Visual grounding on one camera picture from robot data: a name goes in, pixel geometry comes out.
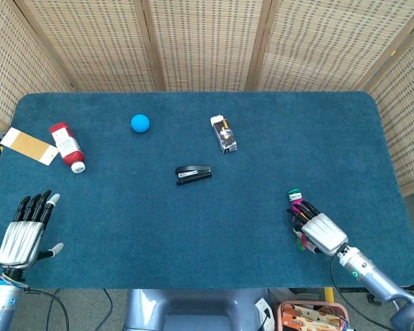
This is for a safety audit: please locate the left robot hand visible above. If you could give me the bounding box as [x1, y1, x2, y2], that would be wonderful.
[0, 189, 65, 270]

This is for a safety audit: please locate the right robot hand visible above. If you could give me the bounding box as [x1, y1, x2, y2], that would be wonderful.
[285, 200, 349, 258]

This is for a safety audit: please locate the colourful feather shuttlecock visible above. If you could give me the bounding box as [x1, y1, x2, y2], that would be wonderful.
[286, 188, 319, 252]

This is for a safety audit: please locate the pink basket with items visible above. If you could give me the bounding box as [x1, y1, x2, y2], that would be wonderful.
[277, 301, 350, 331]

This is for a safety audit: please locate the tan and white card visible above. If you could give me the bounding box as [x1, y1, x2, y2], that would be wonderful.
[0, 127, 60, 167]

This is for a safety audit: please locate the white power strip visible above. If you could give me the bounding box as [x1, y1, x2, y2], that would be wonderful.
[254, 298, 275, 327]

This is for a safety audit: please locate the red bottle white cap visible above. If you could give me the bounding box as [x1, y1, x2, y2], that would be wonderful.
[48, 122, 87, 174]

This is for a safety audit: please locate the blue felt table cover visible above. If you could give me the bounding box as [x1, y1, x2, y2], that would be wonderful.
[0, 91, 414, 290]

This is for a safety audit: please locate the small dark carton box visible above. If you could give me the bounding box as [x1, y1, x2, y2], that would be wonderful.
[210, 114, 239, 154]

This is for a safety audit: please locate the black stapler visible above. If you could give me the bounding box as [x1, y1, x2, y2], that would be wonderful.
[175, 164, 213, 187]

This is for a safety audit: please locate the grey-blue robot torso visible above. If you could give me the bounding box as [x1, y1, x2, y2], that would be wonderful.
[123, 288, 273, 331]

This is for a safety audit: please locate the blue ball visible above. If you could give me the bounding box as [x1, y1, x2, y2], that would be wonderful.
[130, 114, 150, 134]

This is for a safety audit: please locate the woven folding screen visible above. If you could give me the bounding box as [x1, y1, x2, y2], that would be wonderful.
[0, 0, 414, 197]

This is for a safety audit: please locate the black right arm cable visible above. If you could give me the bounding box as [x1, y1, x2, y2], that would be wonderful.
[330, 250, 396, 331]

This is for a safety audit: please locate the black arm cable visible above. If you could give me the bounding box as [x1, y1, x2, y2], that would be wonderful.
[330, 250, 396, 331]
[23, 288, 70, 331]

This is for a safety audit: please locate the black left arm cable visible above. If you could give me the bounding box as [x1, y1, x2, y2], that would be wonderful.
[23, 288, 70, 331]

